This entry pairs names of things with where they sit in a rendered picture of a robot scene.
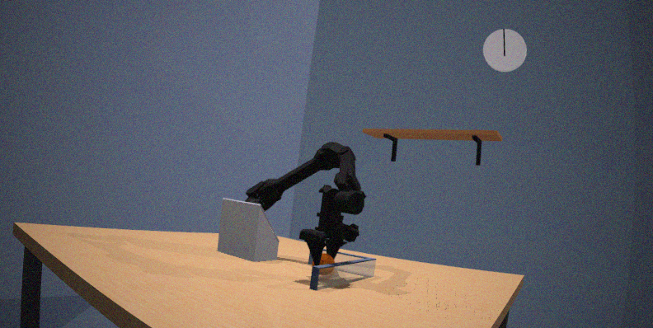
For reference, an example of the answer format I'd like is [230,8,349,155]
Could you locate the orange-brown ball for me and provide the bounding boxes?
[312,254,335,266]

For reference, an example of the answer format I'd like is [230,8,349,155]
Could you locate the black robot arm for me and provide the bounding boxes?
[245,142,366,242]

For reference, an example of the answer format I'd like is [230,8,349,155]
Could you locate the clear glass corner walls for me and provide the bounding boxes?
[317,254,376,290]

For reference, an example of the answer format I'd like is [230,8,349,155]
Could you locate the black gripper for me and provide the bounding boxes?
[299,209,347,266]

